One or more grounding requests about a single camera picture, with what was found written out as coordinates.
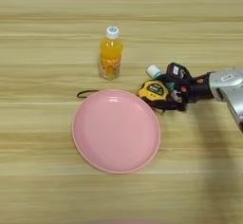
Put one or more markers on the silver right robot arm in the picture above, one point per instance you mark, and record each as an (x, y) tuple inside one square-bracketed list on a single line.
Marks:
[(228, 85)]

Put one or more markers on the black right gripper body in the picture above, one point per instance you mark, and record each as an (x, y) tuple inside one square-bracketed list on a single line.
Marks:
[(196, 90)]

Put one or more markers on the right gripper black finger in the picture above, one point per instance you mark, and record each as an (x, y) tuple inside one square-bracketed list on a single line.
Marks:
[(166, 78), (171, 106)]

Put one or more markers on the pink round plate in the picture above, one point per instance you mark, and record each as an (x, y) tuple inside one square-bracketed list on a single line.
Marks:
[(117, 133)]

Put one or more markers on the orange juice bottle white cap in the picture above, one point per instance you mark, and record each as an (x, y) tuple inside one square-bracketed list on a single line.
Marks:
[(110, 53)]

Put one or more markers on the white teal glue stick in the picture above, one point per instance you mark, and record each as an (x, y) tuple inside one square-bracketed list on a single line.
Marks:
[(153, 71)]

